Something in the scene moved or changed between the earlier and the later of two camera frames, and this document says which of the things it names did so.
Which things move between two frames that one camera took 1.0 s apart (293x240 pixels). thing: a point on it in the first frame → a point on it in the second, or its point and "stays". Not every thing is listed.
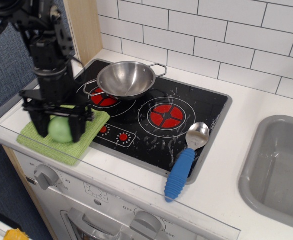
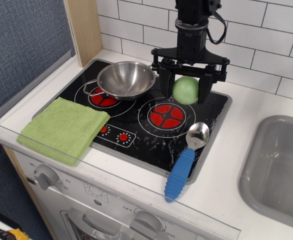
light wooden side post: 82,19 stays
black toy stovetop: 151,129 stays
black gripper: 57,95 → 190,57
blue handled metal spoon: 197,135 stays
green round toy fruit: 60,129 → 185,90
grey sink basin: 273,180 stays
